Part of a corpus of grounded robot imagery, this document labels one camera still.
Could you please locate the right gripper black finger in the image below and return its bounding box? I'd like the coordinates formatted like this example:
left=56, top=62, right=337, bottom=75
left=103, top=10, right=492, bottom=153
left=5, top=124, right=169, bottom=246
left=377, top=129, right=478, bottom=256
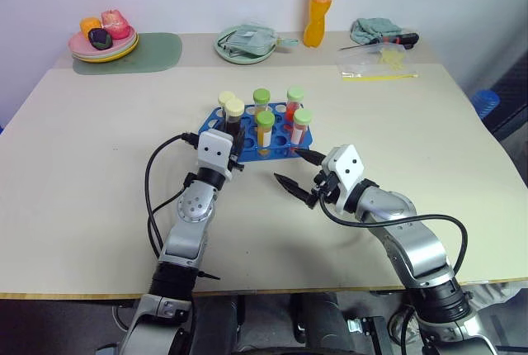
left=294, top=149, right=328, bottom=167
left=273, top=173, right=320, bottom=210

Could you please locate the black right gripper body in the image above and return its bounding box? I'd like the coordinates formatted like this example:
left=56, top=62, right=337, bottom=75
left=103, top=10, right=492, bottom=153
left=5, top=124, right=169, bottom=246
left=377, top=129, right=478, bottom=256
left=312, top=166, right=342, bottom=207

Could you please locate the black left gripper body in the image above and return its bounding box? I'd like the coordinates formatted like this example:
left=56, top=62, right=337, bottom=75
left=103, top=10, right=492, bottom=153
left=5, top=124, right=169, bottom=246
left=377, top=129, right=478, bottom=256
left=225, top=136, right=248, bottom=173

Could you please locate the cream-capped dark liquid tube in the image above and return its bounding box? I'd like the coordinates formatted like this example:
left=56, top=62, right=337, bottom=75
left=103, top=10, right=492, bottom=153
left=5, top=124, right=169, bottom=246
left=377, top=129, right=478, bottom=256
left=217, top=90, right=238, bottom=123
left=224, top=97, right=246, bottom=138

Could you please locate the blue test tube rack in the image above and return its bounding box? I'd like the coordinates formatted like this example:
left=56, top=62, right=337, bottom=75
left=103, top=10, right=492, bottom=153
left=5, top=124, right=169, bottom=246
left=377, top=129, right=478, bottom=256
left=196, top=102, right=319, bottom=165

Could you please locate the green-capped yellow liquid tube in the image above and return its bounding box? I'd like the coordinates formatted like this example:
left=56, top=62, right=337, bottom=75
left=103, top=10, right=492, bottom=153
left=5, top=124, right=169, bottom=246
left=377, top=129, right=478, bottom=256
left=254, top=110, right=276, bottom=158
left=252, top=88, right=272, bottom=115

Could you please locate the green-capped red liquid tube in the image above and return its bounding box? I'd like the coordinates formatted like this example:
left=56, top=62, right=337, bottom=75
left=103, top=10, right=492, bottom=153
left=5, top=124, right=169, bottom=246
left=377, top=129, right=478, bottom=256
left=285, top=86, right=307, bottom=122
left=290, top=107, right=314, bottom=148

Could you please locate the pale green plate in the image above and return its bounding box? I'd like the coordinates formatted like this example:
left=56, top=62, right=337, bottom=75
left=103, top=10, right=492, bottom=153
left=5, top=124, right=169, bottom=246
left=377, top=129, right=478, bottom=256
left=214, top=24, right=276, bottom=65

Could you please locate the clear zip plastic bag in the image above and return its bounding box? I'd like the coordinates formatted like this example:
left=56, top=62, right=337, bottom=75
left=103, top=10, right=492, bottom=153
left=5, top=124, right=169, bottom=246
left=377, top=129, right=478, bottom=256
left=337, top=42, right=419, bottom=83

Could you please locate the green placemat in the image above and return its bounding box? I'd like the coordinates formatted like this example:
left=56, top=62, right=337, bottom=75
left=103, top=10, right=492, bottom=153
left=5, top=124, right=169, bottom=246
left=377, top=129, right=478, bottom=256
left=73, top=31, right=184, bottom=76

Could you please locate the dark rounded shape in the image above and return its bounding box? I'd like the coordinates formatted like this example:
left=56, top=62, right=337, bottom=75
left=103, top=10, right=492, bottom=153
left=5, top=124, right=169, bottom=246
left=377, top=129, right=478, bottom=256
left=192, top=293, right=245, bottom=355
left=288, top=291, right=352, bottom=355

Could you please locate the teal cloth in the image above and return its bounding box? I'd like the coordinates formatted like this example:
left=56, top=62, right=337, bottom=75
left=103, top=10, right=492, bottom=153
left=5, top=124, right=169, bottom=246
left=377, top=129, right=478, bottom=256
left=350, top=17, right=403, bottom=45

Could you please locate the light green stacked plate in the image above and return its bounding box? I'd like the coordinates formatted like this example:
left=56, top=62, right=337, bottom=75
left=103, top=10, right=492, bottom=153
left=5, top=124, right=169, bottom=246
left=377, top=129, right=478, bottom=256
left=70, top=32, right=141, bottom=64

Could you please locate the orange drink bottle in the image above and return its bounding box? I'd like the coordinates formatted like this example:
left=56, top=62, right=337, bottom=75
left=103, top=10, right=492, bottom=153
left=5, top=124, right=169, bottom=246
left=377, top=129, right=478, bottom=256
left=303, top=0, right=339, bottom=48

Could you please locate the red black screwdriver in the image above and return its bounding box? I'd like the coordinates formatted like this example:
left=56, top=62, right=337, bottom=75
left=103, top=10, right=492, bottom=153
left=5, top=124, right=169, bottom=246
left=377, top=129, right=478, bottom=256
left=337, top=32, right=420, bottom=52

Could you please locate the pink toy food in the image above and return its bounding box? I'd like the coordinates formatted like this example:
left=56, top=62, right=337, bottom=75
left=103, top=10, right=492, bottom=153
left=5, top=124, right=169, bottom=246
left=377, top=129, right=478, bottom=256
left=101, top=8, right=129, bottom=40

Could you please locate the dark purple toy food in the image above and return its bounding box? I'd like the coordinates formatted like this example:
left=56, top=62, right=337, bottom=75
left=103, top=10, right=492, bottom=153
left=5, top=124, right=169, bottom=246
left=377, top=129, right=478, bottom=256
left=87, top=27, right=114, bottom=50

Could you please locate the blue ribbed stool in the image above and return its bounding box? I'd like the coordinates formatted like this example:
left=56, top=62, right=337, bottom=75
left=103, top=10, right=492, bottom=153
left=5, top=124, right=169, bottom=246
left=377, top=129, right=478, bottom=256
left=469, top=89, right=502, bottom=121

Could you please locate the pink plate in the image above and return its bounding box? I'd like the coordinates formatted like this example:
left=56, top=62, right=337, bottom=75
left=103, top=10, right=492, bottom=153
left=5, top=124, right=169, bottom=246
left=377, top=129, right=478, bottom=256
left=68, top=26, right=137, bottom=57

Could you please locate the orange toy food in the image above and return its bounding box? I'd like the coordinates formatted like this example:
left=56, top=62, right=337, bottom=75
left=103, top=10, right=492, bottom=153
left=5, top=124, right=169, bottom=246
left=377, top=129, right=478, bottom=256
left=79, top=17, right=103, bottom=40

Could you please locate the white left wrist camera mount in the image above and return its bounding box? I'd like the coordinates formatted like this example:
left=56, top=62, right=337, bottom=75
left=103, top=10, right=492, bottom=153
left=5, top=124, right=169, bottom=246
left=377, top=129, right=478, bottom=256
left=196, top=129, right=235, bottom=181

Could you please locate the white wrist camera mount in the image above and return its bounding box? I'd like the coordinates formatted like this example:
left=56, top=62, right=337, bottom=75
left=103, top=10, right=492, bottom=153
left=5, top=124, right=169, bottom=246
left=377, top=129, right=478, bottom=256
left=324, top=144, right=366, bottom=212
left=196, top=129, right=235, bottom=181

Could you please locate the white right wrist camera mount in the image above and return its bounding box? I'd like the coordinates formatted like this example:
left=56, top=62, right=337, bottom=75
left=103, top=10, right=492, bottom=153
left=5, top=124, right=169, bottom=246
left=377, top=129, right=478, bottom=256
left=324, top=144, right=366, bottom=212

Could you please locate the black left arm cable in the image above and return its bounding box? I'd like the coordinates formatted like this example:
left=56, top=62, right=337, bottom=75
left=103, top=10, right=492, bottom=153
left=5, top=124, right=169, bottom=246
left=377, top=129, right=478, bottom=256
left=143, top=132, right=202, bottom=259

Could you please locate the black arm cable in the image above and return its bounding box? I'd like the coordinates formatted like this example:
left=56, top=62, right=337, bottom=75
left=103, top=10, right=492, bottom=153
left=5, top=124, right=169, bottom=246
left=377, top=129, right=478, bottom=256
left=143, top=132, right=202, bottom=259
left=318, top=192, right=470, bottom=280

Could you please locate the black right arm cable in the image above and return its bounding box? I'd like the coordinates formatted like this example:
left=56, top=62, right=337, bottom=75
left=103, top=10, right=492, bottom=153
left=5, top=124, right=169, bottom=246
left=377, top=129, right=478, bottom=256
left=318, top=192, right=470, bottom=280

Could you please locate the metal bracket under table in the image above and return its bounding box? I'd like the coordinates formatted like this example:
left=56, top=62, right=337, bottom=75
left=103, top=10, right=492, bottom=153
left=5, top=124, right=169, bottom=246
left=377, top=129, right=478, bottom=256
left=345, top=315, right=389, bottom=355

